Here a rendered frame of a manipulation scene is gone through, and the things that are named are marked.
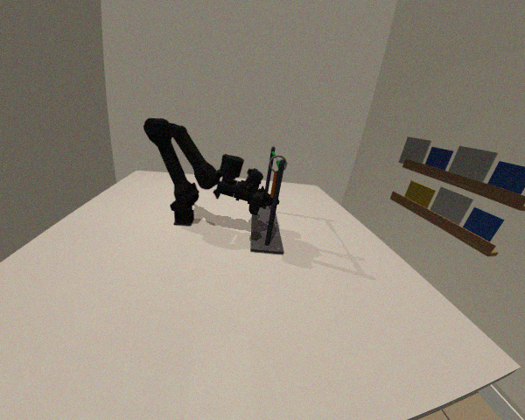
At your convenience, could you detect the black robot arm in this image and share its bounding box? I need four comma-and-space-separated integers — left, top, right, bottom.
143, 118, 263, 227

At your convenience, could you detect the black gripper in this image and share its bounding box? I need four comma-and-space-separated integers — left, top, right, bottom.
234, 181, 273, 215

